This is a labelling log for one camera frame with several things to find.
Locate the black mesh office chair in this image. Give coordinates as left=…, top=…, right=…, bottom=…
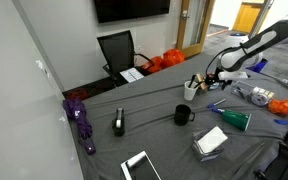
left=96, top=29, right=155, bottom=88

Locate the clear plastic box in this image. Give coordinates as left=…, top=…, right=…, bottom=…
left=192, top=125, right=229, bottom=163

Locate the orange cloth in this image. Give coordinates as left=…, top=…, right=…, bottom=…
left=267, top=98, right=288, bottom=117

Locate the clear bag of white rolls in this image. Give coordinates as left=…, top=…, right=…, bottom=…
left=232, top=79, right=276, bottom=108

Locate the orange plastic bag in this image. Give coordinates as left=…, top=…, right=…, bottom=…
left=143, top=55, right=165, bottom=74
left=162, top=48, right=186, bottom=69

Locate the yellow wooden door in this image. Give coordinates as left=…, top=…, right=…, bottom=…
left=232, top=1, right=263, bottom=34

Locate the green plastic cup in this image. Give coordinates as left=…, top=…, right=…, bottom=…
left=221, top=109, right=252, bottom=132

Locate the red floor object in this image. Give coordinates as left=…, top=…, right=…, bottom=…
left=63, top=88, right=92, bottom=101

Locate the purple umbrella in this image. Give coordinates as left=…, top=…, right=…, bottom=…
left=62, top=98, right=97, bottom=156

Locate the yellowish tape roll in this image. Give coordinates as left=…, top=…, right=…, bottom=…
left=264, top=90, right=275, bottom=101

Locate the white round machine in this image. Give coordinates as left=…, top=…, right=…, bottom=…
left=223, top=32, right=252, bottom=48

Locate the blue floor object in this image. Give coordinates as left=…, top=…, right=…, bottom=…
left=247, top=59, right=268, bottom=74

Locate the white printed paper sheet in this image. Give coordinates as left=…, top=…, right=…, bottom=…
left=119, top=67, right=146, bottom=84

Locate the black wall television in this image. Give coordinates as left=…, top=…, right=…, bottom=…
left=93, top=0, right=172, bottom=24

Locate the wooden framed glass door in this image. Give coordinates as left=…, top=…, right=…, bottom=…
left=175, top=0, right=216, bottom=58

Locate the black mug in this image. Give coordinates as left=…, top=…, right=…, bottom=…
left=173, top=103, right=196, bottom=127

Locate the white paper cup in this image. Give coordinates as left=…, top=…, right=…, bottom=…
left=183, top=80, right=198, bottom=102

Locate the small blue object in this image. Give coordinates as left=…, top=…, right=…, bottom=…
left=273, top=118, right=288, bottom=126

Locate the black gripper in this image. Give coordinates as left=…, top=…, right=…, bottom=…
left=205, top=67, right=232, bottom=92

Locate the blue marker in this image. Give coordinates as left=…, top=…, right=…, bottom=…
left=207, top=98, right=228, bottom=110

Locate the white foam pad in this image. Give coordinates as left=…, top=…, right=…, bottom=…
left=197, top=125, right=229, bottom=154

